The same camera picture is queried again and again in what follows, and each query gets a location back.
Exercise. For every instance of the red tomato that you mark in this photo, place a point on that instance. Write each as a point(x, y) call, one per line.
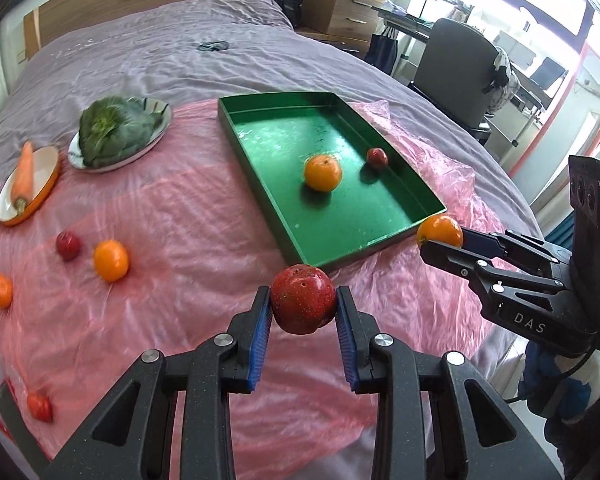
point(40, 407)

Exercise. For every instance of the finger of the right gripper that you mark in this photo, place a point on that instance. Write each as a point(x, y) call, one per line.
point(480, 272)
point(524, 252)

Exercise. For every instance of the small red apple back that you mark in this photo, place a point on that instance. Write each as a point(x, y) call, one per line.
point(68, 245)

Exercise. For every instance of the green rectangular tray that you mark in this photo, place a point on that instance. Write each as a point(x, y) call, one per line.
point(273, 135)

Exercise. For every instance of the orange oval dish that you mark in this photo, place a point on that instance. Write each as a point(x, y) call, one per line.
point(46, 169)

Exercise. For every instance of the green leafy cabbage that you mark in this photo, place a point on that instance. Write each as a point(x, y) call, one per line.
point(114, 128)

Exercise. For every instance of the white round plate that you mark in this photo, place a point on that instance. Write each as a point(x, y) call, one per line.
point(74, 155)

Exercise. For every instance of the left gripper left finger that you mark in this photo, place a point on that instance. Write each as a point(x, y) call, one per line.
point(169, 416)

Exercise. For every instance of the orange carrot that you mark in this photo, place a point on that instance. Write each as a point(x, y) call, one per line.
point(22, 186)

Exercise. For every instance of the small red apple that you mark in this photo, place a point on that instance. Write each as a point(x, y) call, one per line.
point(303, 299)
point(68, 245)

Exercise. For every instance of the smartphone in red case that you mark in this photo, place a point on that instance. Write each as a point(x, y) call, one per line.
point(16, 429)

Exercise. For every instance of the orange cluster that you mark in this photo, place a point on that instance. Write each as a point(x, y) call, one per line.
point(111, 260)
point(322, 173)
point(440, 228)

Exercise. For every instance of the cluttered desk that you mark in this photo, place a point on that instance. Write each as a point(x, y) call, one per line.
point(529, 94)

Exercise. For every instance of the grey office chair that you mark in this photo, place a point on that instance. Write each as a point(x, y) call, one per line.
point(465, 75)

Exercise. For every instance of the dark blue bag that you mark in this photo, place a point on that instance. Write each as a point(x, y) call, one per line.
point(383, 50)

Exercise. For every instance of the wooden drawer cabinet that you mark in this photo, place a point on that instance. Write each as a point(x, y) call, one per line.
point(345, 24)

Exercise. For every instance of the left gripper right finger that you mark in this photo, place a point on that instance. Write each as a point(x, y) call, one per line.
point(437, 417)

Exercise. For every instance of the pink plastic sheet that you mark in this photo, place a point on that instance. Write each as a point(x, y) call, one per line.
point(199, 249)

